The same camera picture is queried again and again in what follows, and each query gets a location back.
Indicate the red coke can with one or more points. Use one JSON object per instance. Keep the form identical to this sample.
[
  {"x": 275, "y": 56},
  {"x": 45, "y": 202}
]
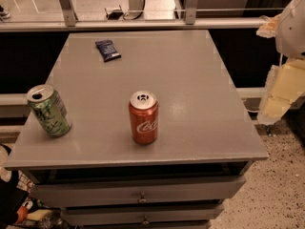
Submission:
[{"x": 143, "y": 109}]

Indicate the metal window railing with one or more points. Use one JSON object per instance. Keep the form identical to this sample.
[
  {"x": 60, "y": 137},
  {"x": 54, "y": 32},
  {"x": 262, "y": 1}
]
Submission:
[{"x": 112, "y": 15}]

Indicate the grey drawer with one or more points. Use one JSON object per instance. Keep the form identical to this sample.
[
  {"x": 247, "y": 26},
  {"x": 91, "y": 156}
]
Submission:
[
  {"x": 139, "y": 214},
  {"x": 137, "y": 191}
]

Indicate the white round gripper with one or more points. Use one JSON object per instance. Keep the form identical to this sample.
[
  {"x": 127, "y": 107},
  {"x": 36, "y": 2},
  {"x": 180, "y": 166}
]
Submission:
[{"x": 293, "y": 29}]

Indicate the green soda can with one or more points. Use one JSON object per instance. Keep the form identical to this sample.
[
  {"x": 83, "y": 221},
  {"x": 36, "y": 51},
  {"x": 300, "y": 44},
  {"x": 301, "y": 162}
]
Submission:
[{"x": 46, "y": 104}]

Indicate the clutter bag on floor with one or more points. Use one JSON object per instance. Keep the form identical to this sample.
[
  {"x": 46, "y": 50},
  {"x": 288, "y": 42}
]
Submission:
[{"x": 17, "y": 208}]

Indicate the blue rxbar blueberry wrapper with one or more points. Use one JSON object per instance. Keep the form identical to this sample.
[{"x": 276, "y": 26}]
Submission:
[{"x": 107, "y": 50}]

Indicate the grey middle drawer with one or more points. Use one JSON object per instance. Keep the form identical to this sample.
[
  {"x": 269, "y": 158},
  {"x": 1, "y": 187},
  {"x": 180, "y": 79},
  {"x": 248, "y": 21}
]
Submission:
[{"x": 139, "y": 214}]

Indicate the grey top drawer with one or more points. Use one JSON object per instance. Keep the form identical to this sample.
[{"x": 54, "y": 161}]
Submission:
[{"x": 137, "y": 191}]

